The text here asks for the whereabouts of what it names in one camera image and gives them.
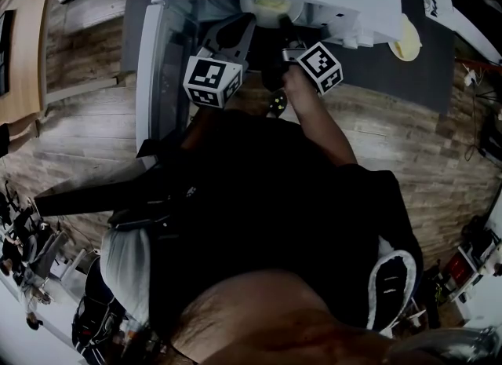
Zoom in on person's black and white top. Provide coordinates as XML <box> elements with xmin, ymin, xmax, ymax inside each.
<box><xmin>100</xmin><ymin>108</ymin><xmax>424</xmax><ymax>333</ymax></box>

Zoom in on dark grey table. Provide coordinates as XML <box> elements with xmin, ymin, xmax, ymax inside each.
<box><xmin>121</xmin><ymin>0</ymin><xmax>456</xmax><ymax>115</ymax></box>

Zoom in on red panel box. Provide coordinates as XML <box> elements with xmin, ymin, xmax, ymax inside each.
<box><xmin>445</xmin><ymin>253</ymin><xmax>471</xmax><ymax>284</ymax></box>

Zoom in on wooden coat rack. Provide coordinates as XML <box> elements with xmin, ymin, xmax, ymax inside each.
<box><xmin>457</xmin><ymin>59</ymin><xmax>502</xmax><ymax>76</ymax></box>

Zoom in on grey office chair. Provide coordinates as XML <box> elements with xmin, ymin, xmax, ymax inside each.
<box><xmin>23</xmin><ymin>229</ymin><xmax>70</xmax><ymax>301</ymax></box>

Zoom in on light wooden desk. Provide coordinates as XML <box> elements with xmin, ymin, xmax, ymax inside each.
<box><xmin>0</xmin><ymin>0</ymin><xmax>130</xmax><ymax>141</ymax></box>

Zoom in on person's left forearm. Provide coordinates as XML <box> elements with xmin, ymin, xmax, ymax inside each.
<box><xmin>179</xmin><ymin>106</ymin><xmax>227</xmax><ymax>151</ymax></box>

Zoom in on person's face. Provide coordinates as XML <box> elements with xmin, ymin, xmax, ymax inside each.
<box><xmin>170</xmin><ymin>270</ymin><xmax>395</xmax><ymax>365</ymax></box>

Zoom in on person's right forearm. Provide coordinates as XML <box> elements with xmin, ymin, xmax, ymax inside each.
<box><xmin>282</xmin><ymin>65</ymin><xmax>358</xmax><ymax>167</ymax></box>

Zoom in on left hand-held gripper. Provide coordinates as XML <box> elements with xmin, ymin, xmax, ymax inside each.
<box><xmin>183</xmin><ymin>13</ymin><xmax>258</xmax><ymax>109</ymax></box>

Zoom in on grey head mount rim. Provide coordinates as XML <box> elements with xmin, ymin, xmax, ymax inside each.
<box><xmin>386</xmin><ymin>326</ymin><xmax>501</xmax><ymax>365</ymax></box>

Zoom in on black picture frame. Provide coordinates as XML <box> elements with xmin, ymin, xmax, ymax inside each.
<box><xmin>0</xmin><ymin>9</ymin><xmax>16</xmax><ymax>97</ymax></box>

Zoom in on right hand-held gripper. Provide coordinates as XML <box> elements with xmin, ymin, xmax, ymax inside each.
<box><xmin>260</xmin><ymin>15</ymin><xmax>344</xmax><ymax>97</ymax></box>

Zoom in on black backpack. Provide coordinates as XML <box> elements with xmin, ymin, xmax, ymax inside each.
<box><xmin>71</xmin><ymin>257</ymin><xmax>126</xmax><ymax>356</ymax></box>

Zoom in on black shoe with yellow dots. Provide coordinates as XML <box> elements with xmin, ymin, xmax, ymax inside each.
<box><xmin>266</xmin><ymin>88</ymin><xmax>289</xmax><ymax>119</ymax></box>

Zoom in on white round plate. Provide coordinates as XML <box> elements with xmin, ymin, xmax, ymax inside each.
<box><xmin>239</xmin><ymin>0</ymin><xmax>305</xmax><ymax>29</ymax></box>
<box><xmin>387</xmin><ymin>13</ymin><xmax>424</xmax><ymax>62</ymax></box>

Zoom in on black mounted phone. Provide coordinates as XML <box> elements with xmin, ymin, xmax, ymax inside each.
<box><xmin>34</xmin><ymin>166</ymin><xmax>197</xmax><ymax>217</ymax></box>

